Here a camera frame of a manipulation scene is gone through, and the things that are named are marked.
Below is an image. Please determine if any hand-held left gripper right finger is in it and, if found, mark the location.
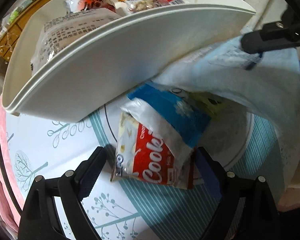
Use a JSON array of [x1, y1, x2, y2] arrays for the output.
[[194, 147, 284, 240]]

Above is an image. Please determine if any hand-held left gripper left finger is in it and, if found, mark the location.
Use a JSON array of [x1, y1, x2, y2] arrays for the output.
[[17, 146, 107, 240]]

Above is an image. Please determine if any light blue cracker bag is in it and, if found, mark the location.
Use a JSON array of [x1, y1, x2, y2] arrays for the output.
[[187, 37, 300, 137]]

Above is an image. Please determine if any red cookie packet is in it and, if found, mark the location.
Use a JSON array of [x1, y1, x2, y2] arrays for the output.
[[110, 99, 197, 190]]

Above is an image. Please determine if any blue small snack packet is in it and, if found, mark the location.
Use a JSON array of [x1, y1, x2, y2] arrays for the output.
[[127, 83, 212, 148]]

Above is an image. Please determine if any white plastic storage bin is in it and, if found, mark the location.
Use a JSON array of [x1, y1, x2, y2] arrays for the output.
[[2, 0, 257, 117]]

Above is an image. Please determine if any clear mixed nut packet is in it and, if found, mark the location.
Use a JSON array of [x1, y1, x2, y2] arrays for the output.
[[129, 0, 171, 14]]

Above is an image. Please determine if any clear bread packet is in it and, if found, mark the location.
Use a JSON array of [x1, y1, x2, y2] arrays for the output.
[[29, 7, 122, 72]]

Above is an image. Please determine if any red dried fruit bag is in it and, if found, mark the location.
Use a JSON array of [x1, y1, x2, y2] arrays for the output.
[[64, 0, 117, 13]]

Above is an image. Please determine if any yellow-green small snack packet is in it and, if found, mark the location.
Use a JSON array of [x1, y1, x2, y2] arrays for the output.
[[189, 92, 232, 122]]

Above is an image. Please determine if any wooden desk with drawers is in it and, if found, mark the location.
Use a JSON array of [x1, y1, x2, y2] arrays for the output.
[[0, 1, 42, 64]]

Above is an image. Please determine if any green packet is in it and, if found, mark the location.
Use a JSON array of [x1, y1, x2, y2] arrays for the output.
[[8, 7, 24, 23]]

